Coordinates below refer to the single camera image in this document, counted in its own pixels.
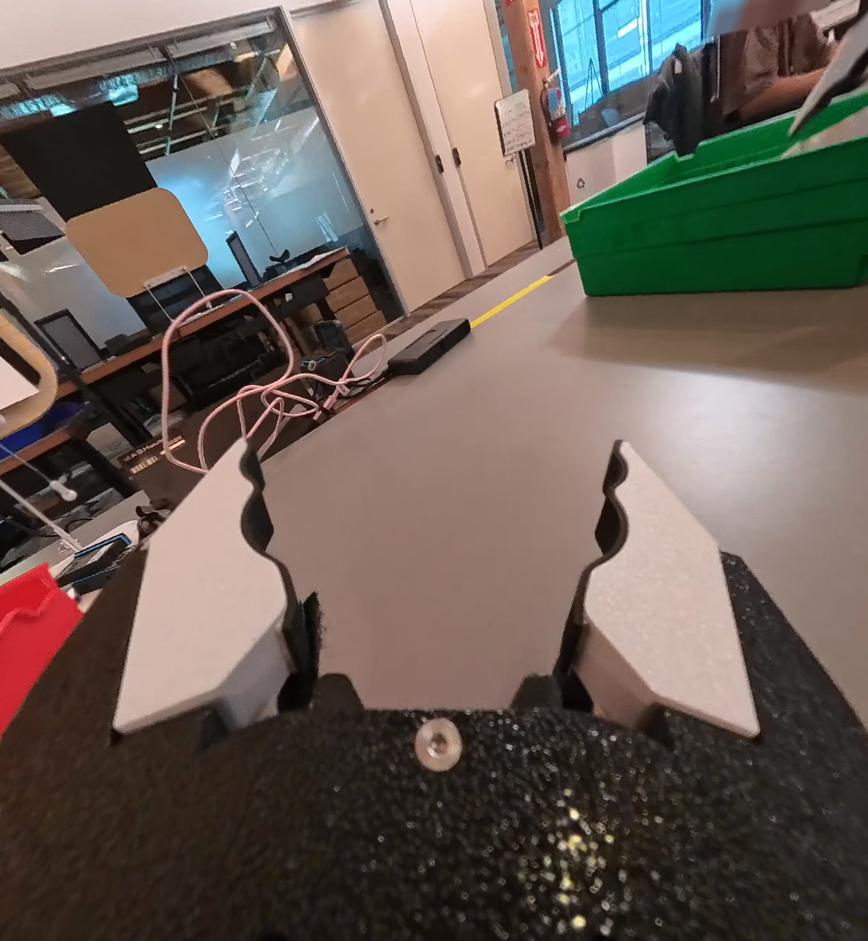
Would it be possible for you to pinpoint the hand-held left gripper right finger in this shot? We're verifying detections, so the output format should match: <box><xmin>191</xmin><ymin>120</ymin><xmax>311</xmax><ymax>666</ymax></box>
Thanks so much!
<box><xmin>570</xmin><ymin>441</ymin><xmax>762</xmax><ymax>740</ymax></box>

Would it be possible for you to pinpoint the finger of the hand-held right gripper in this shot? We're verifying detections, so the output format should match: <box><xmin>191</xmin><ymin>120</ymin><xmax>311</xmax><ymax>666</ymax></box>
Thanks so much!
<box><xmin>788</xmin><ymin>0</ymin><xmax>868</xmax><ymax>141</ymax></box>

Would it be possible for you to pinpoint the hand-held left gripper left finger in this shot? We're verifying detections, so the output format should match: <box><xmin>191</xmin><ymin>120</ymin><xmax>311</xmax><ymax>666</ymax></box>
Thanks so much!
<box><xmin>112</xmin><ymin>439</ymin><xmax>310</xmax><ymax>736</ymax></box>

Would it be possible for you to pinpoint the red plastic bin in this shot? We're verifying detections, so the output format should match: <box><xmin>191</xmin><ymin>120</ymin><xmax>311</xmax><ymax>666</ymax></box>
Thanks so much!
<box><xmin>0</xmin><ymin>565</ymin><xmax>84</xmax><ymax>810</ymax></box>

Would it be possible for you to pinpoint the green plastic bin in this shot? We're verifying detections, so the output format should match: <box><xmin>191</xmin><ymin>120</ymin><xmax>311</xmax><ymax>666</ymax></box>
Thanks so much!
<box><xmin>560</xmin><ymin>74</ymin><xmax>868</xmax><ymax>297</ymax></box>

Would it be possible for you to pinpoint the blue plastic bin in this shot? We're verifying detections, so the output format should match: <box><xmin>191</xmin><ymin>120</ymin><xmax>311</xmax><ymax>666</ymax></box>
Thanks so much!
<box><xmin>0</xmin><ymin>400</ymin><xmax>91</xmax><ymax>460</ymax></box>

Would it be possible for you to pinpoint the instruction sheet on board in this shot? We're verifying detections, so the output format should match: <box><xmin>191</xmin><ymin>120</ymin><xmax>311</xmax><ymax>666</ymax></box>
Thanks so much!
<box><xmin>0</xmin><ymin>275</ymin><xmax>58</xmax><ymax>435</ymax></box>

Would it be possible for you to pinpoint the fire extinguisher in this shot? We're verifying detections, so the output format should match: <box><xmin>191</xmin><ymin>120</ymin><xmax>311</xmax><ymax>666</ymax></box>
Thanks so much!
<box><xmin>540</xmin><ymin>77</ymin><xmax>572</xmax><ymax>142</ymax></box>

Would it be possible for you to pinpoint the black power adapter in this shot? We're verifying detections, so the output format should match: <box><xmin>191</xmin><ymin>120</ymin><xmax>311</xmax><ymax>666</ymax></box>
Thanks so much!
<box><xmin>387</xmin><ymin>318</ymin><xmax>472</xmax><ymax>376</ymax></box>

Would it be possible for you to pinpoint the wooden pillar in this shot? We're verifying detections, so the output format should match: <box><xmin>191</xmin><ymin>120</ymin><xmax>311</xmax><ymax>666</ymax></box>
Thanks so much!
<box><xmin>504</xmin><ymin>0</ymin><xmax>575</xmax><ymax>245</ymax></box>

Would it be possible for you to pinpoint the white paper notice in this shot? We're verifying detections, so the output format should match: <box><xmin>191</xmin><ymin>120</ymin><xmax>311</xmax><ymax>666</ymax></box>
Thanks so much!
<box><xmin>494</xmin><ymin>90</ymin><xmax>536</xmax><ymax>157</ymax></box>

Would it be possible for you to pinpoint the wooden work table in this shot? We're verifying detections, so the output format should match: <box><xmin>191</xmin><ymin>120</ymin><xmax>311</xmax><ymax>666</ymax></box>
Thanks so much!
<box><xmin>0</xmin><ymin>246</ymin><xmax>353</xmax><ymax>495</ymax></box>

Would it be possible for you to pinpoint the tan rounded board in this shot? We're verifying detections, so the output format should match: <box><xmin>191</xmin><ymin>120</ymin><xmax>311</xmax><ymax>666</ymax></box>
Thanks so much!
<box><xmin>65</xmin><ymin>187</ymin><xmax>209</xmax><ymax>298</ymax></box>

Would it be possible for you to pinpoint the white door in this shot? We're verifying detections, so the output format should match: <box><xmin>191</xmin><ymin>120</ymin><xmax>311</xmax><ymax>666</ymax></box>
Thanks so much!
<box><xmin>386</xmin><ymin>0</ymin><xmax>538</xmax><ymax>267</ymax></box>
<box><xmin>290</xmin><ymin>0</ymin><xmax>468</xmax><ymax>311</ymax></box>

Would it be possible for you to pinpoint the glass partition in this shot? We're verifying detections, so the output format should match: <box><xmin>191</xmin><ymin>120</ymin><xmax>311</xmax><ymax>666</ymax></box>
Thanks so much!
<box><xmin>0</xmin><ymin>7</ymin><xmax>409</xmax><ymax>347</ymax></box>

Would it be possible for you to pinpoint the black flat panel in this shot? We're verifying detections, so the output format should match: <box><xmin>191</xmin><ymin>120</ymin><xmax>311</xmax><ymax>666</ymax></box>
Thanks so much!
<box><xmin>0</xmin><ymin>103</ymin><xmax>157</xmax><ymax>222</ymax></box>

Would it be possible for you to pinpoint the black blue camera package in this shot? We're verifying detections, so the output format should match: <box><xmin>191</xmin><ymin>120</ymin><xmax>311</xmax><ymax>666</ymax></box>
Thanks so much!
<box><xmin>59</xmin><ymin>535</ymin><xmax>132</xmax><ymax>583</ymax></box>

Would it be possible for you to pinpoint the pink braided cable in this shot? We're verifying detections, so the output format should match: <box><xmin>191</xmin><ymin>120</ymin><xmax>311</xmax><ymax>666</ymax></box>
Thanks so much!
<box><xmin>161</xmin><ymin>289</ymin><xmax>389</xmax><ymax>475</ymax></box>

